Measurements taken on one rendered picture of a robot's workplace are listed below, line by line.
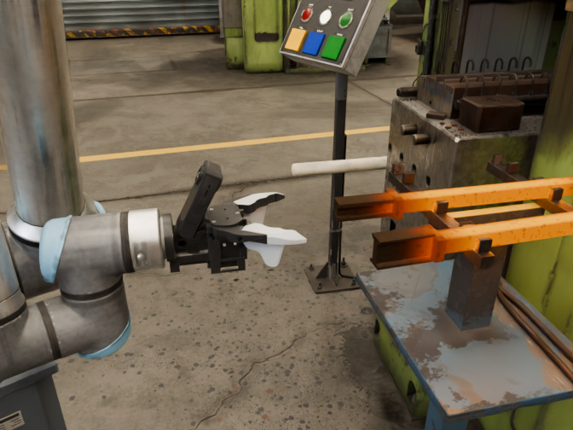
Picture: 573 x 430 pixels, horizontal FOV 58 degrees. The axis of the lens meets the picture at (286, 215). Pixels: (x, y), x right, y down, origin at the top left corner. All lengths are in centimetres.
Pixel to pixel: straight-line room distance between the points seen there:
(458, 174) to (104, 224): 83
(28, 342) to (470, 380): 67
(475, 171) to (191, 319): 126
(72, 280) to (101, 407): 110
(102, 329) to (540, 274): 100
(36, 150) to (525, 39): 139
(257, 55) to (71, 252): 548
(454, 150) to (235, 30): 524
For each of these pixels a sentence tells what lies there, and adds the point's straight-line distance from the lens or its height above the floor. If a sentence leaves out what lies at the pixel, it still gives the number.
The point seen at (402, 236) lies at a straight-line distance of 71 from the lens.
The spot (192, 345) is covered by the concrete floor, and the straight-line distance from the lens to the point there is 199.
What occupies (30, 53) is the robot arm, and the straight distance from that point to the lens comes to 80.
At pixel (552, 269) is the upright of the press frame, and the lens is 135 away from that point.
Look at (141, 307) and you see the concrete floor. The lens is 222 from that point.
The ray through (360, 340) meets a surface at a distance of 200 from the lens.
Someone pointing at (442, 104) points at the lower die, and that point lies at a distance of 143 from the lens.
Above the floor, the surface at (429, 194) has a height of 95.
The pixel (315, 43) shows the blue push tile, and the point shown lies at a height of 101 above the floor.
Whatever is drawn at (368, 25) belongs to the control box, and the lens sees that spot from 177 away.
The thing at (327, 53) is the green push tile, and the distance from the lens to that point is 178.
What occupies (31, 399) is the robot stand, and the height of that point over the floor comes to 54.
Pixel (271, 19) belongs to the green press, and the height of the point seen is 58.
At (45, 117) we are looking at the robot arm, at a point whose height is 108.
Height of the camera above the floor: 130
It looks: 27 degrees down
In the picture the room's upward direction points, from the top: straight up
